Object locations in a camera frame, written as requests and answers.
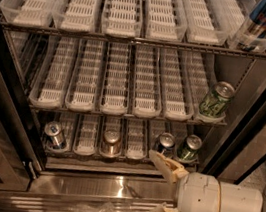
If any tall blue can top shelf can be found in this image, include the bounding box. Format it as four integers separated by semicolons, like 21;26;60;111
236;0;266;51

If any green can shelf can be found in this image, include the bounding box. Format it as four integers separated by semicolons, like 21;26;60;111
199;81;235;119
177;134;202;161

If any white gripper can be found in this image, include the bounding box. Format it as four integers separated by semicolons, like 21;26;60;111
148;150;221;212

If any middle wire shelf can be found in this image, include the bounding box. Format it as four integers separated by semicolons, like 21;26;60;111
0;19;240;142

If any green can middle shelf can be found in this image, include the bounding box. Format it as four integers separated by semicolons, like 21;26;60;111
199;81;235;119

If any silver blue can bottom left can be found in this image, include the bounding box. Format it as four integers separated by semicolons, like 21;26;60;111
44;121;67;150

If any orange soda can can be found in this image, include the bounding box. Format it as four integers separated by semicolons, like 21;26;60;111
100;129;122;158

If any stainless steel fridge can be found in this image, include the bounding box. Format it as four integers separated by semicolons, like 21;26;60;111
0;0;266;212

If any green can bottom shelf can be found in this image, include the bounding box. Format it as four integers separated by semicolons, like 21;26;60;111
177;134;202;161

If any bottom wire shelf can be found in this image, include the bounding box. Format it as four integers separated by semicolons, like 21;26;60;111
30;98;206;183

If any wire shelf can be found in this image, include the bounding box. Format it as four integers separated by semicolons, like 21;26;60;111
30;98;206;183
0;19;240;142
0;0;266;53

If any top wire shelf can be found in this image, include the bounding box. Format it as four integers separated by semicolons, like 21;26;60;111
0;0;266;53

